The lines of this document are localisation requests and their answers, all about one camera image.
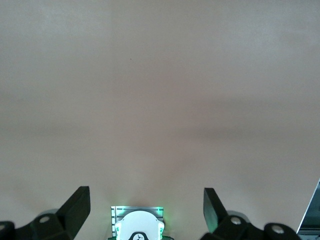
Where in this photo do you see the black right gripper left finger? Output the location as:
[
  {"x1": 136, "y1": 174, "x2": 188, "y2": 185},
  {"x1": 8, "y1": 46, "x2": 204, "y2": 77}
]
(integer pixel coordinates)
[{"x1": 0, "y1": 185, "x2": 91, "y2": 240}]

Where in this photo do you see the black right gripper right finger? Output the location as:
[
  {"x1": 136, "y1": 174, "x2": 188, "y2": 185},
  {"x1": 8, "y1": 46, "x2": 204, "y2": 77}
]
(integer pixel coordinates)
[{"x1": 203, "y1": 187, "x2": 299, "y2": 240}]

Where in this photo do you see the brown table cover sheet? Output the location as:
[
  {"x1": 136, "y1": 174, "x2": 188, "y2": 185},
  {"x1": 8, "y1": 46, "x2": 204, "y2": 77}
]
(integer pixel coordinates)
[{"x1": 0, "y1": 0, "x2": 320, "y2": 240}]

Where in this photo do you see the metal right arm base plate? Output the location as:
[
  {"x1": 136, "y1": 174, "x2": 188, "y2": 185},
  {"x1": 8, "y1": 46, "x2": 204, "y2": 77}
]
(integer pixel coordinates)
[{"x1": 110, "y1": 205, "x2": 165, "y2": 240}]

